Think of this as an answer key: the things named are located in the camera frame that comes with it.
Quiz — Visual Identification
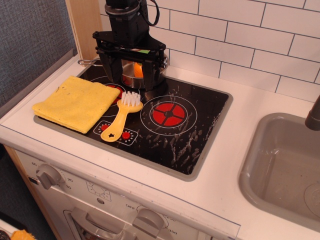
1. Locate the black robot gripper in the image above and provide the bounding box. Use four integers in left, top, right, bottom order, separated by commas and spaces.
92, 15, 166, 91

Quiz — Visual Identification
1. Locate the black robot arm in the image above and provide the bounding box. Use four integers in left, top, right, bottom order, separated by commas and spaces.
92, 0, 167, 91

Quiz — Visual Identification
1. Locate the yellow white-bristled brush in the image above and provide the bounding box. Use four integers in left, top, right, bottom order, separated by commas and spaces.
100, 91, 143, 143

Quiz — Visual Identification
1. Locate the black toy stove top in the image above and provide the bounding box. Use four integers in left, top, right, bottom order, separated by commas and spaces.
34, 77, 233, 182

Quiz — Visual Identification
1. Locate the orange toy food piece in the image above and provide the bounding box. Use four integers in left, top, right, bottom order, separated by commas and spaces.
133, 62, 144, 78

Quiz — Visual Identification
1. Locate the silver metal pot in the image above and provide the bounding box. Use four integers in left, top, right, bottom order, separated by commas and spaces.
77, 54, 170, 89

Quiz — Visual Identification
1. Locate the yellow folded cloth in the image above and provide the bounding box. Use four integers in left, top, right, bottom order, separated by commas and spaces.
32, 76, 121, 134

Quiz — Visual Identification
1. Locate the light wooden side panel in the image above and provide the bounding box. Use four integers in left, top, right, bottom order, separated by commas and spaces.
65, 0, 103, 60

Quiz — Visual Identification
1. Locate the grey left oven knob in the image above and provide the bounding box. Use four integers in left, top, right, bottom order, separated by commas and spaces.
35, 164, 62, 190

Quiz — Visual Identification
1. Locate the grey oven knob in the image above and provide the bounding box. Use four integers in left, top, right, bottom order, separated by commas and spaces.
35, 164, 62, 190
132, 208, 165, 238

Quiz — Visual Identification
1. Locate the white toy oven front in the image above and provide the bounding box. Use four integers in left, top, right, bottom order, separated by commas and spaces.
15, 151, 240, 240

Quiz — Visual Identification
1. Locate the grey right oven knob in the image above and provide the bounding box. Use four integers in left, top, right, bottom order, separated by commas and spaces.
132, 208, 165, 238

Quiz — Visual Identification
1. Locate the grey plastic sink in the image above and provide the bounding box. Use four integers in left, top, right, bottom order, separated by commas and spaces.
239, 113, 320, 231

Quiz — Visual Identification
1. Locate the grey faucet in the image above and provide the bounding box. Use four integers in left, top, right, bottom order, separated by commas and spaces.
304, 95, 320, 131

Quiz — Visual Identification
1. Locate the orange object bottom left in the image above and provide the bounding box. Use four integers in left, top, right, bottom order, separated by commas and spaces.
10, 229, 36, 240

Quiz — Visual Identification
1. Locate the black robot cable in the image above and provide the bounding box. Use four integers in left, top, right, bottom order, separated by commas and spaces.
138, 0, 160, 27

